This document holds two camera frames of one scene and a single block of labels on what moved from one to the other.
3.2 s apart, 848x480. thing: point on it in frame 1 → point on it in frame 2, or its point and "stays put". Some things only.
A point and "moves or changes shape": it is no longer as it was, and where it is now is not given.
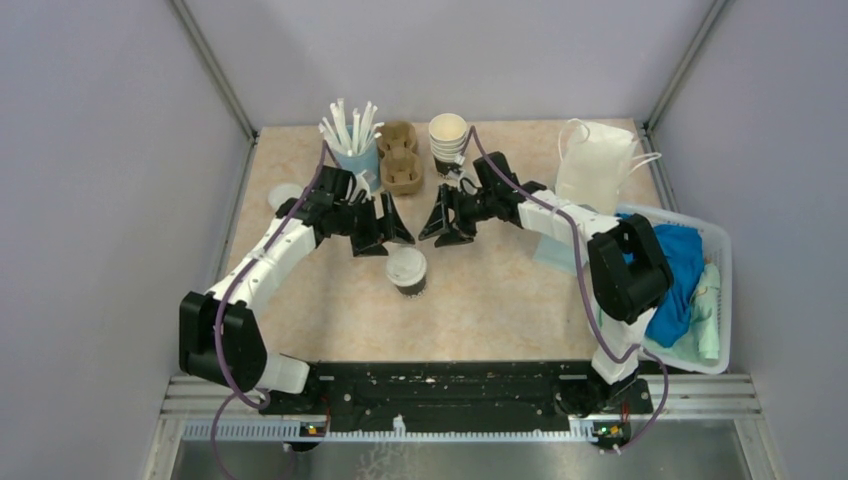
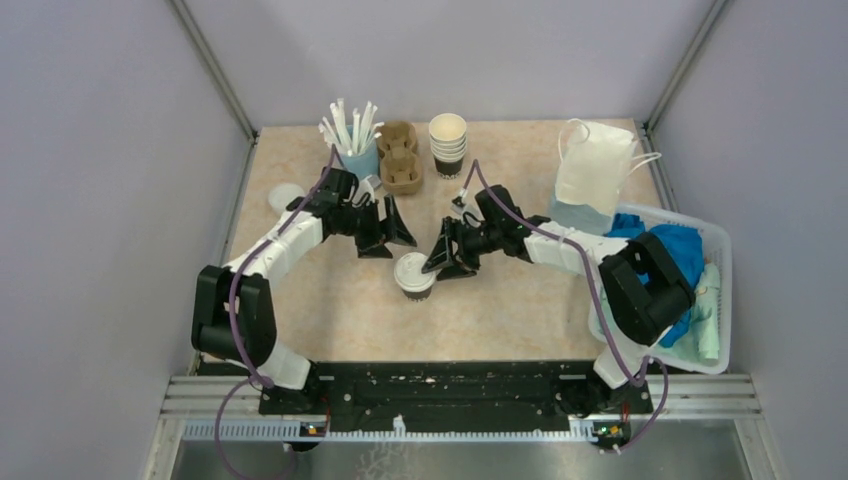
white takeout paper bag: [594, 164] stays put
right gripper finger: [438, 223] → [442, 254]
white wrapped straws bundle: [363, 130] stays put
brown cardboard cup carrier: [401, 168] stays put
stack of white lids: [279, 193] stays put
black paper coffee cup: [414, 290] moves or changes shape
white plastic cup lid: [406, 266] moves or changes shape
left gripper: [391, 225] stays put
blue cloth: [669, 320] stays put
